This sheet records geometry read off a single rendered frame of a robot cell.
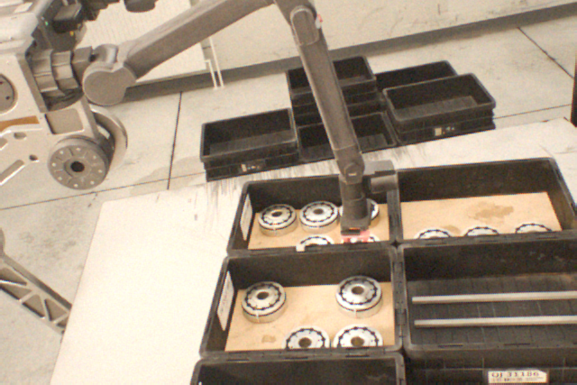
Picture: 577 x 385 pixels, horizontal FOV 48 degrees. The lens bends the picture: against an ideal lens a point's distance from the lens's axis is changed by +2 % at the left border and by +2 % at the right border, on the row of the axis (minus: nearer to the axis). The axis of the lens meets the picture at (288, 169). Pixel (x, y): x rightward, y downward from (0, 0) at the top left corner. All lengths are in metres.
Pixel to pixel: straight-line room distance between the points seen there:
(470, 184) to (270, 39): 2.96
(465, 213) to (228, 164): 1.19
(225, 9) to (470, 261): 0.76
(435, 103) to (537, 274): 1.49
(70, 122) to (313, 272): 0.68
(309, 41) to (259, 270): 0.59
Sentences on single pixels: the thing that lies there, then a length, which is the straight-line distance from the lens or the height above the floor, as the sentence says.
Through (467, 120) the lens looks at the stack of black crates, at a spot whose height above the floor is 0.53.
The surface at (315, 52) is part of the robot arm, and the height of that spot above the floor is 1.40.
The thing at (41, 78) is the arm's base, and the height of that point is 1.46.
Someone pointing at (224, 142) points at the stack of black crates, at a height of 0.49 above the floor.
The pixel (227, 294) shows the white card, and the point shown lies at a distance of 1.47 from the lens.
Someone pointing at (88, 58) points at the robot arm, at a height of 1.47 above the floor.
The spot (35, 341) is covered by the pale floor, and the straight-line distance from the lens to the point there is 2.99.
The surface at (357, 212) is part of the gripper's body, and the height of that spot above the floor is 0.99.
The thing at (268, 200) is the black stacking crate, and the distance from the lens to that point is 1.76.
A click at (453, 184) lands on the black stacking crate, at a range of 1.72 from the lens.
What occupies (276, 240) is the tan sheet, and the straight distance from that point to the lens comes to 1.68.
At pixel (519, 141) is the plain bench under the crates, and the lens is 2.23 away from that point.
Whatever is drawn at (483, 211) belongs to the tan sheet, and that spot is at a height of 0.83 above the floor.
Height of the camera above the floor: 1.88
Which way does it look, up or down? 33 degrees down
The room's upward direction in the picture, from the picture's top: 11 degrees counter-clockwise
